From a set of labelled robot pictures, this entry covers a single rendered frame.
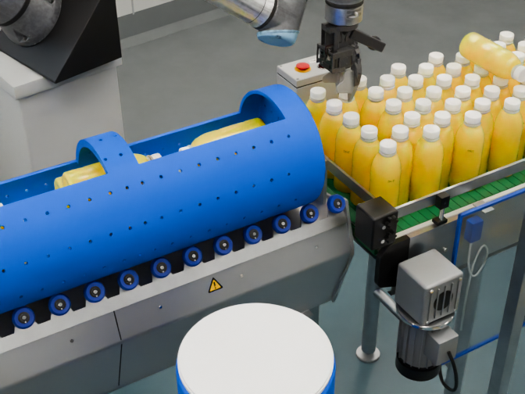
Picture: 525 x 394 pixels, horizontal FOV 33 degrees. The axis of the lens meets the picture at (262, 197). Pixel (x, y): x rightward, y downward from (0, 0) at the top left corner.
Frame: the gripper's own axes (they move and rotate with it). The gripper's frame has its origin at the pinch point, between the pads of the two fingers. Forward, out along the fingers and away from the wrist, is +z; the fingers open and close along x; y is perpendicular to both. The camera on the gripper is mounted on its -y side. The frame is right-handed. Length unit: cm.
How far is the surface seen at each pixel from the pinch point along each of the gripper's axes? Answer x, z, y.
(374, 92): 4.7, -0.7, -5.1
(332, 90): -11.3, 5.7, -3.5
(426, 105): 16.3, -0.7, -12.3
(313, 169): 26.8, -1.6, 27.3
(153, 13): -278, 99, -65
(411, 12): -223, 110, -207
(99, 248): 27, 0, 77
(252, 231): 23.2, 12.5, 40.5
